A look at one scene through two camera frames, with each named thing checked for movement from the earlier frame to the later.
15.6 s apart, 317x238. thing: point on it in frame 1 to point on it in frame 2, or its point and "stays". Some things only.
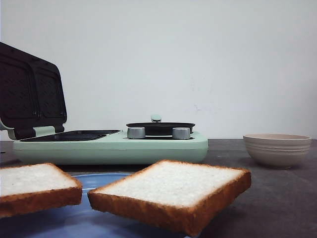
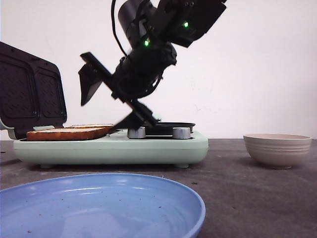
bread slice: x=31 y=188 to x=67 y=134
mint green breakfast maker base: x=54 y=145 stays
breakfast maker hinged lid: x=32 y=102 stays
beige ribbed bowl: x=276 y=151 stays
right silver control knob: x=181 y=133 stays
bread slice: x=179 y=196 to x=88 y=127
